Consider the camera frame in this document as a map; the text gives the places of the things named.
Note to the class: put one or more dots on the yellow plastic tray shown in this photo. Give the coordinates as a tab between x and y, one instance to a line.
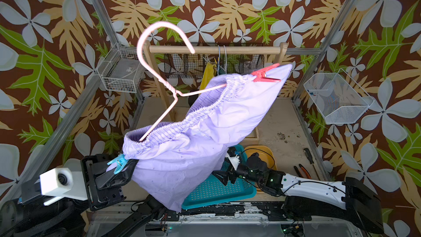
263	154

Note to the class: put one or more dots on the white wire hanger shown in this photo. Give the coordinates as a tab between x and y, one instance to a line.
225	60

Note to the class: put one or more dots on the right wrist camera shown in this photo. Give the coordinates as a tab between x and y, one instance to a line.
233	157

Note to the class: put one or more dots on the wooden clothes rack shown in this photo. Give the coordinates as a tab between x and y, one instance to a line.
280	51

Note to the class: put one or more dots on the white wire basket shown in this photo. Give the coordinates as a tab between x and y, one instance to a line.
121	70
338	97

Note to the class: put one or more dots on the black mesh basket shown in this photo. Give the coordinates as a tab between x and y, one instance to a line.
191	66

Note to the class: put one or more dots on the white wire basket right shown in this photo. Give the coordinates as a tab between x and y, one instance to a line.
338	97

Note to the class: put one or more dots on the yellow shorts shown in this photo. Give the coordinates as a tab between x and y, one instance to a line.
209	73

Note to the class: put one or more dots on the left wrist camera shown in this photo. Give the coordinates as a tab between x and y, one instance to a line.
61	183

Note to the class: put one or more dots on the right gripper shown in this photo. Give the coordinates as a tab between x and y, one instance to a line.
226	174

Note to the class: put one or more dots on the pink wire hanger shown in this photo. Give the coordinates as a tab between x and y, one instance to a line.
169	94

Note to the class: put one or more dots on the purple shorts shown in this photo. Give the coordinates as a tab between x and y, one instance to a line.
175	157

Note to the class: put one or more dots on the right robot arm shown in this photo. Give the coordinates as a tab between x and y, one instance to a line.
350	200

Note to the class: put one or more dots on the teal plastic basket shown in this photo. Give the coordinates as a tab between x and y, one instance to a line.
212	192

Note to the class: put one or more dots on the red handled pliers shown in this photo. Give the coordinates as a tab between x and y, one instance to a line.
301	171

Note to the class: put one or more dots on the black handled screwdriver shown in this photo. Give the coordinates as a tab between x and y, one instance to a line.
311	160

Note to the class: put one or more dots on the black mounting rail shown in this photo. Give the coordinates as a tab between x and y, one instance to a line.
270	210

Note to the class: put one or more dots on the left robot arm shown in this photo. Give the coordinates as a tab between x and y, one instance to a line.
28	217

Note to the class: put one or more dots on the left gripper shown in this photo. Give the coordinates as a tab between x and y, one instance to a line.
101	184

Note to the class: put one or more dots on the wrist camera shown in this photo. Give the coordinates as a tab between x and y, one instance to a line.
233	157
61	183

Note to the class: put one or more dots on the white wire basket left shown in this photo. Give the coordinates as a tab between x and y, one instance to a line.
121	70

